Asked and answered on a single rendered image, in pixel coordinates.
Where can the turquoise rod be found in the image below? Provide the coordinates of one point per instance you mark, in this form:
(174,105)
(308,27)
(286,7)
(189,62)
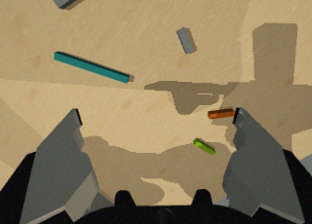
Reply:
(92,67)

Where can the orange rod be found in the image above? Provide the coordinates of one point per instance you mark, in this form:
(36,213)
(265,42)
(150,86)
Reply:
(221,113)

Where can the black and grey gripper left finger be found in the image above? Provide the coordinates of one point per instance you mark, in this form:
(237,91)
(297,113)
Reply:
(55,184)

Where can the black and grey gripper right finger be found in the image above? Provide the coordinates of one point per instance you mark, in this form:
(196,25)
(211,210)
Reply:
(263,180)

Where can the lime green rod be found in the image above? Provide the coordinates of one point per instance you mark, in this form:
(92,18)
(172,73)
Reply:
(204,146)

